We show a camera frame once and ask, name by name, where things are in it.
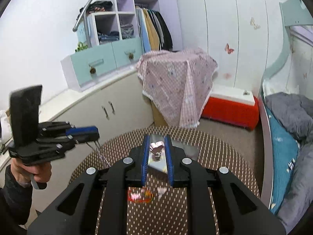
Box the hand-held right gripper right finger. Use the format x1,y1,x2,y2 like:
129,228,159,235
164,136,286,235

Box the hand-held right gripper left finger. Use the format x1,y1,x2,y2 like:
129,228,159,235
27,135,150,235

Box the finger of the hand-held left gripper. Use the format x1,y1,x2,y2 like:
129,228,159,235
37,136,99,155
39,121,99,139

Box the silver chain necklace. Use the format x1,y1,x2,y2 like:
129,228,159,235
85,139,110,169

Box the person's left forearm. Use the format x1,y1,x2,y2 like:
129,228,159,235
0,165,34,226

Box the person's left hand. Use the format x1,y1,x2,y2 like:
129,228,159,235
11,158,52,189

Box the white cloth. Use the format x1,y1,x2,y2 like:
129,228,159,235
0,109,14,150

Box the beige low cabinet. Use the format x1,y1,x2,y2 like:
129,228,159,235
32,67,155,211

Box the red storage box white lid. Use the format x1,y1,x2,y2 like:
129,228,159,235
201,88,259,131

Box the pink checked cloth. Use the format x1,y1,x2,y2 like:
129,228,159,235
136,48,219,129

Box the teal drawer unit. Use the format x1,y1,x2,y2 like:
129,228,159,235
61,38,144,92

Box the folded jeans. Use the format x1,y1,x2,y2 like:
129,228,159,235
120,24,135,39
98,31,120,42

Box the grey metal handrail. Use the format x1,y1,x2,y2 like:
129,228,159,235
73,0,108,48

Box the blue bed sheet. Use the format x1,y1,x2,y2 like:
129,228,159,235
265,108,300,216

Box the light blue shirt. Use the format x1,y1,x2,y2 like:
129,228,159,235
138,8,152,53

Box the tan jacket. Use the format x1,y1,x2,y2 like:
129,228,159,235
143,9,161,51

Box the black jacket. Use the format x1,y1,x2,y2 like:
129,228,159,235
155,11,174,51

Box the dark folded clothes pile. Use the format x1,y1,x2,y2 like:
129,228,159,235
79,1,113,15

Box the grey duvet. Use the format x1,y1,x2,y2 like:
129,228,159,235
265,92,313,228

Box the white wardrobe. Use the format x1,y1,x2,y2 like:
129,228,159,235
174,0,294,98

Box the purple stepped shelf unit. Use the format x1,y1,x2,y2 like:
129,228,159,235
77,0,183,54

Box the teal bunk bed frame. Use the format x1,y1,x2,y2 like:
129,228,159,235
259,0,313,211

